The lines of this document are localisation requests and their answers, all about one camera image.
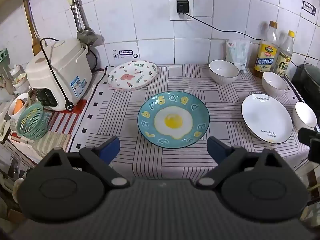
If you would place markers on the green plastic basket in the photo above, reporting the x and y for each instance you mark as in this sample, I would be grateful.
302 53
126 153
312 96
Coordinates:
32 122

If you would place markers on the striped tablecloth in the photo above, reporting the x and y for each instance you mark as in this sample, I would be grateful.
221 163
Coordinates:
175 80

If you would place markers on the white wall sticker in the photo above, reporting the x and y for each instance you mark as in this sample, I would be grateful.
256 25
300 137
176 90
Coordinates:
125 54

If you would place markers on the white wall outlet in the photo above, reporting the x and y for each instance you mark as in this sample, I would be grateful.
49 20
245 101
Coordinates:
173 15

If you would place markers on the small black wall sticker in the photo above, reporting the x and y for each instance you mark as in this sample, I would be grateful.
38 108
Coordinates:
309 8

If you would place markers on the orange food piece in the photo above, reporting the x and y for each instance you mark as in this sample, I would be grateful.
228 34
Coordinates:
18 105

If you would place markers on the glass pot lid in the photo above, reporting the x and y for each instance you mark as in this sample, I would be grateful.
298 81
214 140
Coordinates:
312 71

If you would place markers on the steel ladle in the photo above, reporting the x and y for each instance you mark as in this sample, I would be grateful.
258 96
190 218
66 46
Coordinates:
86 33

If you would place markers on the white plate with black print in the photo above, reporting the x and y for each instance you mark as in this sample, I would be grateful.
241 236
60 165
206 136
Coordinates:
265 115

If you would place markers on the wooden spatula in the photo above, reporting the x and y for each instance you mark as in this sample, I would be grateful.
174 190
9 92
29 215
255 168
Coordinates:
31 27

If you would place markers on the pink bear print plate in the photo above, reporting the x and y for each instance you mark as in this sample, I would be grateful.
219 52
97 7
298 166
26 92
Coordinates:
130 76

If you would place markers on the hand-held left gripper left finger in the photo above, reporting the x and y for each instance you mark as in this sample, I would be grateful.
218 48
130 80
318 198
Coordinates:
110 148

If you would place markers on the white salt bag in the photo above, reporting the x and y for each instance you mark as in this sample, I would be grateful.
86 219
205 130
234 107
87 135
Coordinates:
237 52

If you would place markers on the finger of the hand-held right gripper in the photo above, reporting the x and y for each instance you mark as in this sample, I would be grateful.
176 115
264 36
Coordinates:
306 135

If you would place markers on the green label vinegar bottle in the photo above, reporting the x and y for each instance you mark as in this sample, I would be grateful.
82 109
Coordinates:
283 62

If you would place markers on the black cooking pot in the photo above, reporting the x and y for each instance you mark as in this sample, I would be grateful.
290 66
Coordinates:
305 87

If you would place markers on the teal fried egg plate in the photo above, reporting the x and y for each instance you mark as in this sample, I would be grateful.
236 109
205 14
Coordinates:
172 120

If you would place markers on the red striped mat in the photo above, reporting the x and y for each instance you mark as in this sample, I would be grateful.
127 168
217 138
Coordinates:
62 120

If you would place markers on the white lidded jar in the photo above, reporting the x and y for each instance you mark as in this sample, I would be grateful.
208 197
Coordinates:
16 70

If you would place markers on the small white patterned bowl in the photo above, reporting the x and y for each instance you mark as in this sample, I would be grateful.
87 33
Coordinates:
12 113

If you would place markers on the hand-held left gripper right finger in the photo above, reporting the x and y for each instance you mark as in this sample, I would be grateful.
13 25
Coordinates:
216 148

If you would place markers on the yellow label cooking wine bottle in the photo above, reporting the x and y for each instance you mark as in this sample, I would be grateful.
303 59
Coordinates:
266 57

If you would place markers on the black plug-in charger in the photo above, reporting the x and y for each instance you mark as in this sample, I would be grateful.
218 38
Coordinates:
182 5

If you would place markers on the white rice cooker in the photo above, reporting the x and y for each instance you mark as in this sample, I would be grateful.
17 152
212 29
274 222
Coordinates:
60 65

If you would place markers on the white bowl with dark rim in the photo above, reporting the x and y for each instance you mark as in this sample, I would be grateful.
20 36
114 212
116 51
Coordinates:
273 81
222 68
303 113

